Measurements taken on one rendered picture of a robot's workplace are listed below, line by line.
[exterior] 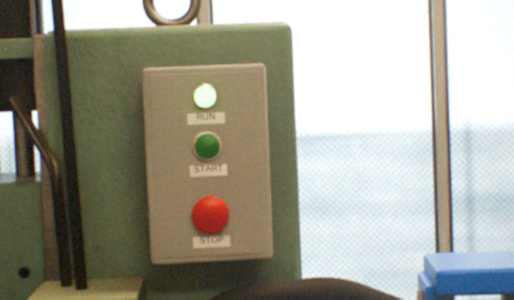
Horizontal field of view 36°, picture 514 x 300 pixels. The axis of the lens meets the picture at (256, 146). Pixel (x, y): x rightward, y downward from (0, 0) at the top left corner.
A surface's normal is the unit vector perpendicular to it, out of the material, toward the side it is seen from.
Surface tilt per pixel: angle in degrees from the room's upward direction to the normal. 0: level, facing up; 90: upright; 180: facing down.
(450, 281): 90
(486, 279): 90
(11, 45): 90
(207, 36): 90
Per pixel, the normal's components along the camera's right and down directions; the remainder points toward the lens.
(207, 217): 0.06, 0.05
